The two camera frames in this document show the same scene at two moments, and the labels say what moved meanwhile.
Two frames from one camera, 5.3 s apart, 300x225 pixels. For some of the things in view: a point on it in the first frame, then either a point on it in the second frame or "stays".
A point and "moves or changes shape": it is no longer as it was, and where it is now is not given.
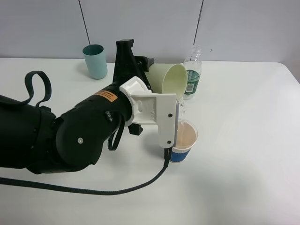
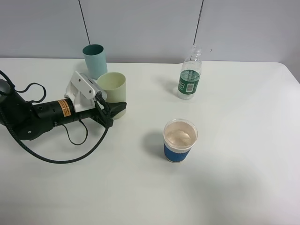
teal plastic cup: x=95 y=58 stays
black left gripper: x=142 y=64 to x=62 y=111
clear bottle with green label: x=193 y=64 stays
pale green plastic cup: x=167 y=78 moves or changes shape
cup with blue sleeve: x=187 y=133 stays
